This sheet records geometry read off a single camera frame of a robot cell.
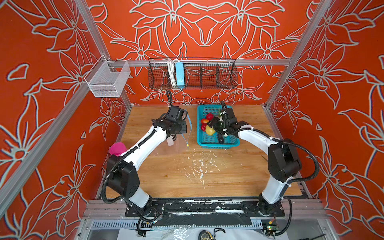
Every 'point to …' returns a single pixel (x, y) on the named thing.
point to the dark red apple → (210, 116)
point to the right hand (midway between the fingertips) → (207, 123)
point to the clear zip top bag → (178, 143)
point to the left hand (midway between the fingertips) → (182, 125)
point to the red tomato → (203, 126)
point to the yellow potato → (209, 130)
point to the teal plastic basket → (211, 142)
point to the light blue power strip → (180, 75)
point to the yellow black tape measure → (205, 235)
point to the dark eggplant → (220, 138)
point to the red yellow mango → (203, 120)
